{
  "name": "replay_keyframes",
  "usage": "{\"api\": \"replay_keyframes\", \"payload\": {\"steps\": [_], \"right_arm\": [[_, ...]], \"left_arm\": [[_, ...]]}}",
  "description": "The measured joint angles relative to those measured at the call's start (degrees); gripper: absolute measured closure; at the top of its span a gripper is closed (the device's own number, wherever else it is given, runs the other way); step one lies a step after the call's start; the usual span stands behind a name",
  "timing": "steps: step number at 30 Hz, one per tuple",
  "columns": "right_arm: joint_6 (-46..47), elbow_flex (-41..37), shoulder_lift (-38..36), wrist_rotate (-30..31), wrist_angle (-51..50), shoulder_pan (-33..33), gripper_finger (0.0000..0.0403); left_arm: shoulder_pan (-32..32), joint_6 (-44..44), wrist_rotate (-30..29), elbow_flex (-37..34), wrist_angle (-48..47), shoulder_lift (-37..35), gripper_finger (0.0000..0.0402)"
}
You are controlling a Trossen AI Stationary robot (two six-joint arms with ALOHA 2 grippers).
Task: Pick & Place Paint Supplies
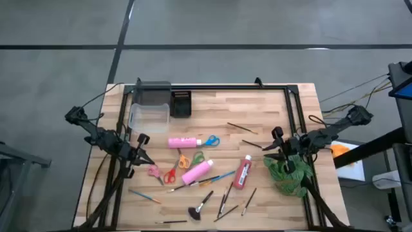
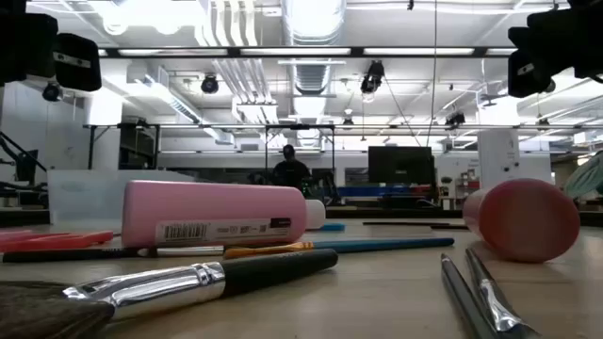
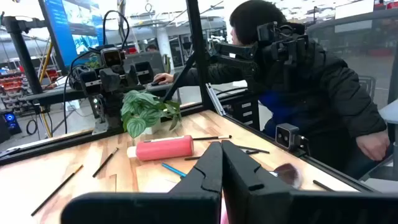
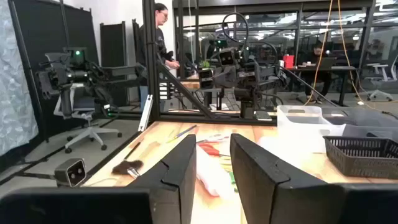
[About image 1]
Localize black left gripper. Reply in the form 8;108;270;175
122;133;156;179

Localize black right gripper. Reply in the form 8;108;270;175
262;126;302;174

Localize thin blue-handled paintbrush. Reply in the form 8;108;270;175
127;189;162;204

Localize pink paint bottle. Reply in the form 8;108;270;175
181;159;214;186
167;137;203;150

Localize thin brown-handled paintbrush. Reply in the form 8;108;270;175
227;122;259;135

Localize black-handled paintbrush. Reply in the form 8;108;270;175
166;182;196;193

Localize thick blue-handled paintbrush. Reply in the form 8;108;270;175
198;170;236;187

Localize dark paintbrush silver ferrule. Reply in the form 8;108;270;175
221;181;234;213

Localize black fan brush silver ferrule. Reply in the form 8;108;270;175
187;190;214;222

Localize green leafy plant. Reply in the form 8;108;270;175
263;153;314;198

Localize clear plastic bin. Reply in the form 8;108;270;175
127;102;171;134

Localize orange object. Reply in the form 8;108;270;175
330;144;352;159

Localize black mesh basket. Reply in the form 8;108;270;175
169;90;192;119

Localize smoky grey plastic bin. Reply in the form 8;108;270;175
133;80;173;106

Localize white board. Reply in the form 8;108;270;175
330;140;366;182

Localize black diagonal beam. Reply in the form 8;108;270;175
333;127;407;169

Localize white power adapter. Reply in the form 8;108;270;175
372;169;402;190

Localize grey metal stand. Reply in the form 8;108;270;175
0;140;52;232

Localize black caster wheel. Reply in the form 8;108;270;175
384;215;400;231

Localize blue screen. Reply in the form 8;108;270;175
388;84;412;99

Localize black equipment cart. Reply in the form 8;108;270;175
388;60;412;144

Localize pink-handled scissors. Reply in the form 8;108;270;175
147;164;165;187

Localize red-handled scissors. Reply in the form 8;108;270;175
163;159;180;184

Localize orange-handled scissors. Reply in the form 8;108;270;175
176;148;191;170

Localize green-handled scissors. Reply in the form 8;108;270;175
186;150;206;170

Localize brown hanging cable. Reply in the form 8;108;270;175
85;153;109;220

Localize blue-handled scissors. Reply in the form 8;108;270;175
201;134;221;148

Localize grey cable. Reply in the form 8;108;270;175
318;73;391;104

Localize yellow cable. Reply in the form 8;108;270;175
321;82;393;119

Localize grey metal post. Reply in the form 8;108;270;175
391;143;412;232

